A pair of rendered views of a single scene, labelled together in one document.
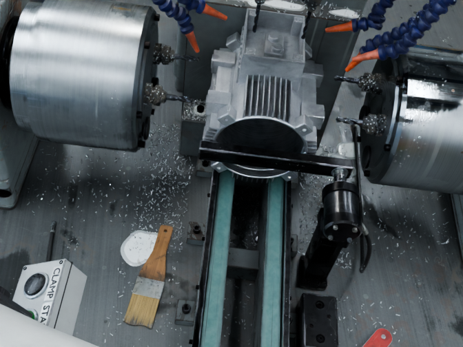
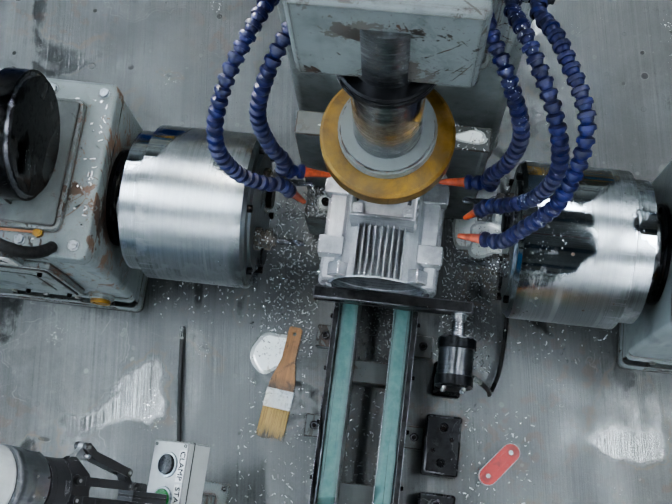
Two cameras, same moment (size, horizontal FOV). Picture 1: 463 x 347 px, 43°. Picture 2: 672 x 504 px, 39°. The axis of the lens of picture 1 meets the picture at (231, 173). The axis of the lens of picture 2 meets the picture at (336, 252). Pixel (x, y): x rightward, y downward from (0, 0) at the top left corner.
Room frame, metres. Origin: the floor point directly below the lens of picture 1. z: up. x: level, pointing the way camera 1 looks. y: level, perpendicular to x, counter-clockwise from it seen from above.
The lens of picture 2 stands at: (0.31, -0.11, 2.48)
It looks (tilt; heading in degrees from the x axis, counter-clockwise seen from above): 74 degrees down; 21
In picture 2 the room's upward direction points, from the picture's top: 10 degrees counter-clockwise
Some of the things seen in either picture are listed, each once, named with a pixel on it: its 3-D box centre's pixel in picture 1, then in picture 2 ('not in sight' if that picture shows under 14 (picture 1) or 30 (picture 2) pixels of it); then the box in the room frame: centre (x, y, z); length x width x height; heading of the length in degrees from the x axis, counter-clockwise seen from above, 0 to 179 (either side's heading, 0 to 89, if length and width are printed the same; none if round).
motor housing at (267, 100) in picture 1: (262, 107); (383, 229); (0.74, -0.03, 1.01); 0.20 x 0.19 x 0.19; 4
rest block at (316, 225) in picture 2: (198, 127); (327, 211); (0.81, 0.08, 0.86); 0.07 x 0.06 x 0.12; 94
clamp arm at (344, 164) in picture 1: (275, 160); (392, 301); (0.63, -0.07, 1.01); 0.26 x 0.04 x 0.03; 94
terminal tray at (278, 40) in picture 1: (271, 51); (386, 187); (0.78, -0.03, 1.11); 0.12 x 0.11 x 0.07; 4
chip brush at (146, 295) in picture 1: (153, 273); (282, 382); (0.49, 0.11, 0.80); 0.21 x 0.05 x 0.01; 178
